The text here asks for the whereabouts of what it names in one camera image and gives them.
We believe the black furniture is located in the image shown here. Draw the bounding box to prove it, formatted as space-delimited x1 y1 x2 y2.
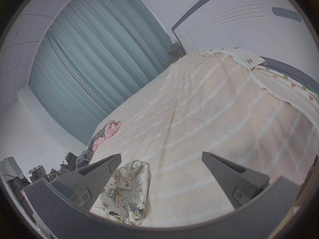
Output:
50 152 76 177

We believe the dark grey garment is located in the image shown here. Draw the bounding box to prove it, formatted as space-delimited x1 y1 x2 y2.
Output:
75 150 94 169

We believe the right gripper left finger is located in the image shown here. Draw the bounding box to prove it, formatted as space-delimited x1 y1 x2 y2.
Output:
51 153 122 206

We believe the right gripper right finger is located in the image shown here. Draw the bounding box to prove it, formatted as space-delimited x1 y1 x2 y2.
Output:
201 151 270 210

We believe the blue-green curtain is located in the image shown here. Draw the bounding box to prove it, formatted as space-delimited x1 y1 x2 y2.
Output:
46 0 175 112
28 38 112 146

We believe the white printed pyjama top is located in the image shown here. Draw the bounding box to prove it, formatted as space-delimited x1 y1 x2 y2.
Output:
98 159 152 226

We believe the white printed pillow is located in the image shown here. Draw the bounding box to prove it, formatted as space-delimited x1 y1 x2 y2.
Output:
188 47 267 72

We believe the pink garment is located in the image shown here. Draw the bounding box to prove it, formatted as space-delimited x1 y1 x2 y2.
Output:
90 120 122 154

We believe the bed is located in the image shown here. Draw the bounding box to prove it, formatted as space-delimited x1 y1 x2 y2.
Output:
86 0 319 227

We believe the grey bedside table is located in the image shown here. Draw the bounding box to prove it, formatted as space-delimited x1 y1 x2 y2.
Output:
164 43 187 70

